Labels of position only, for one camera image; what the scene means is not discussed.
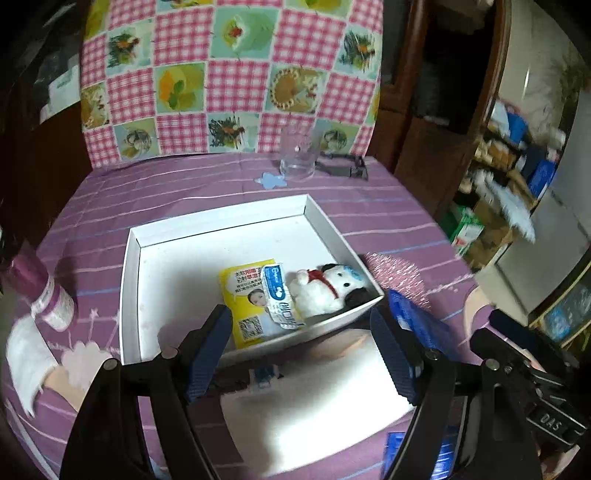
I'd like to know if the blue printed packet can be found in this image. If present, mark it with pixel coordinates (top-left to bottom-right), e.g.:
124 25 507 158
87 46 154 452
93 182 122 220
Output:
385 288 462 480

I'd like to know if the pile of cardboard boxes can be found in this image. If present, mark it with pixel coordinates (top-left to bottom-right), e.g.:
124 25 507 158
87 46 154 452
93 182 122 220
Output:
462 161 539 273

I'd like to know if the white lid with navy edge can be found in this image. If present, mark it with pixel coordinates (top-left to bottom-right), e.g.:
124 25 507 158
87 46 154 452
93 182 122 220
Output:
219 330 419 477

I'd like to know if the green white carton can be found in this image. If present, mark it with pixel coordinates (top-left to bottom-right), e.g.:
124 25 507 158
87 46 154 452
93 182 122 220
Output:
449 207 485 257

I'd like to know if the clear glass cup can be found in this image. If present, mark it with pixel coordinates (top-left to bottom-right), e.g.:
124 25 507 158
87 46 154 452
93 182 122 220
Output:
279 126 318 182

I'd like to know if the white cardboard box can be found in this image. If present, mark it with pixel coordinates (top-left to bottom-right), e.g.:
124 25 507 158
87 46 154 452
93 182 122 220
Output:
119 194 386 370

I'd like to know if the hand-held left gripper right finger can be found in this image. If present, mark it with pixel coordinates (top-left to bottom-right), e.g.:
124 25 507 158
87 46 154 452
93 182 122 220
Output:
369 305 543 480

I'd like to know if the blue printed carton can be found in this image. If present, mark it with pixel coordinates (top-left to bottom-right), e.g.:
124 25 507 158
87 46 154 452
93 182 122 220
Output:
541 277 591 344

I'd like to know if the purple striped tablecloth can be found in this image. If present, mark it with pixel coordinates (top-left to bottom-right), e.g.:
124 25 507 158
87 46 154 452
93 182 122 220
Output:
0 152 499 480

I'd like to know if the checked printed chair cover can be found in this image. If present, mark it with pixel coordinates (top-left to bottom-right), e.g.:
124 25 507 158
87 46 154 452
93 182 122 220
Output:
79 0 385 171

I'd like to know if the dark wooden cupboard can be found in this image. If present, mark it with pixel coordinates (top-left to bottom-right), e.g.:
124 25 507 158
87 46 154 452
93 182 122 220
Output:
0 0 93 250

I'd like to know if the pink glitter sponge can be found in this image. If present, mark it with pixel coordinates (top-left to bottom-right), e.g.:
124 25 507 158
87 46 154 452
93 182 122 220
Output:
362 251 435 310

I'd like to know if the black plastic clip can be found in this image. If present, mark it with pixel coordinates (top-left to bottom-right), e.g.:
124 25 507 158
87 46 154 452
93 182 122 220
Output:
316 152 370 182

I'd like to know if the white black plush toy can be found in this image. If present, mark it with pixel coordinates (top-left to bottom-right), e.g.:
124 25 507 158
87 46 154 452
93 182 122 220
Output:
288 262 372 319

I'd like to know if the dark wooden cabinet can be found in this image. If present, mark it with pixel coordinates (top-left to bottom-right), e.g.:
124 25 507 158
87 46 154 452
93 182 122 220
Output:
369 0 511 227

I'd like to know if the white blue sachet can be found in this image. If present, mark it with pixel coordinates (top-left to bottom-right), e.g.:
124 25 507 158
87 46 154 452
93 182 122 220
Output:
259 263 305 329

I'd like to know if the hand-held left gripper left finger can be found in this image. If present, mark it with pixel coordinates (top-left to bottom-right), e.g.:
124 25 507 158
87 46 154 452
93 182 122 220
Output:
59 304 232 480

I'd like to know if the yellow packet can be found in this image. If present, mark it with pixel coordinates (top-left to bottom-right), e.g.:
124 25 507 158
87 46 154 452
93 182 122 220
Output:
218 264 308 350

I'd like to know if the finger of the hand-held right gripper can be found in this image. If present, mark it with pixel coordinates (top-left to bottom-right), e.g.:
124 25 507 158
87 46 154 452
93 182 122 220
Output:
470 327 536 377
488 308 571 361

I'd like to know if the grey plastic bag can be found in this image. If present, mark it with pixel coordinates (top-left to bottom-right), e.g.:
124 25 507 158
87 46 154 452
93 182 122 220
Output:
485 178 537 244

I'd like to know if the purple label bottle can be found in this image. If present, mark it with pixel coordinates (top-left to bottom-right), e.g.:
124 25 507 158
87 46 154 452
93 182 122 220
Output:
7 251 77 332

